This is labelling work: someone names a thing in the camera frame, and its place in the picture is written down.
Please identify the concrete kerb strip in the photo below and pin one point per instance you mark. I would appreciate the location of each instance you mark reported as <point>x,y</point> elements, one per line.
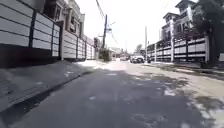
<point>200,68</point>

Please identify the dark utility pole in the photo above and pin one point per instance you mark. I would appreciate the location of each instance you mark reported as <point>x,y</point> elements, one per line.
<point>104,33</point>

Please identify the white panelled fence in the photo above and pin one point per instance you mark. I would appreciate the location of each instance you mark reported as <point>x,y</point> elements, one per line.
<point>20,30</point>

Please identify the white fence with pillars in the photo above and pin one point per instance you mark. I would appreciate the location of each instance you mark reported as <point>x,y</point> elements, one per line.
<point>196,46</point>

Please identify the thin utility pole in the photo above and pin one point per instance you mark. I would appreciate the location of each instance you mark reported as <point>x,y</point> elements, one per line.
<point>145,40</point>

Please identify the grey asphalt road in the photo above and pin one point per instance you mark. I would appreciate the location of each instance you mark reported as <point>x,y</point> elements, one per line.
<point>126,100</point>

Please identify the dark green bush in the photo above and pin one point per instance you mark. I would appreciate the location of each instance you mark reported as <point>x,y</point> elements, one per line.
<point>105,55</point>

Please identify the sloped concrete pavement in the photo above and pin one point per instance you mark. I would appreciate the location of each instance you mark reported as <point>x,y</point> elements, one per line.
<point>36,78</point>

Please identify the dark tree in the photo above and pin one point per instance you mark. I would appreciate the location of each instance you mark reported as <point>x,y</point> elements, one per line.
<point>213,16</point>

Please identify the multi-storey building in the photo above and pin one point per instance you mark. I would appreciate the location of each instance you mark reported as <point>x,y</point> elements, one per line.
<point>181,20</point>

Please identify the white car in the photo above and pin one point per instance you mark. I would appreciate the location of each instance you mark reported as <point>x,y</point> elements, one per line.
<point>137,59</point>

